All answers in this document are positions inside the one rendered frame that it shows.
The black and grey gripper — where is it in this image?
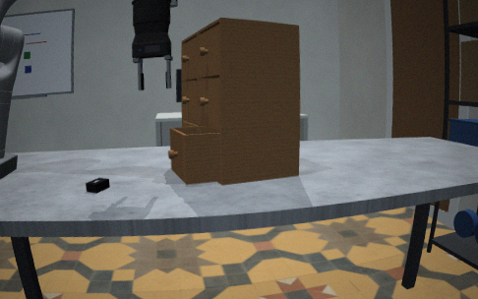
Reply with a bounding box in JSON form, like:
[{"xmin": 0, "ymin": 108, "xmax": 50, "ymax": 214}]
[{"xmin": 132, "ymin": 0, "xmax": 178, "ymax": 90}]

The brown wooden chest of drawers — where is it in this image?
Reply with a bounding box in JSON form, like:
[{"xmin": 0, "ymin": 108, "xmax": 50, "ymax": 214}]
[{"xmin": 181, "ymin": 18, "xmax": 300, "ymax": 185}]

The brown wooden drawer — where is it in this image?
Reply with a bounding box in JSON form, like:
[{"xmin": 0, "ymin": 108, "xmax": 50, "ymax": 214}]
[
  {"xmin": 198, "ymin": 25, "xmax": 219, "ymax": 76},
  {"xmin": 198, "ymin": 78, "xmax": 220, "ymax": 127},
  {"xmin": 183, "ymin": 121, "xmax": 197, "ymax": 127},
  {"xmin": 181, "ymin": 81, "xmax": 198, "ymax": 121},
  {"xmin": 181, "ymin": 37, "xmax": 197, "ymax": 79},
  {"xmin": 168, "ymin": 126, "xmax": 220, "ymax": 185}
]

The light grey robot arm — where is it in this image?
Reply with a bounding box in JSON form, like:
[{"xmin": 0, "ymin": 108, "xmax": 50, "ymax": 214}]
[{"xmin": 0, "ymin": 0, "xmax": 25, "ymax": 158}]

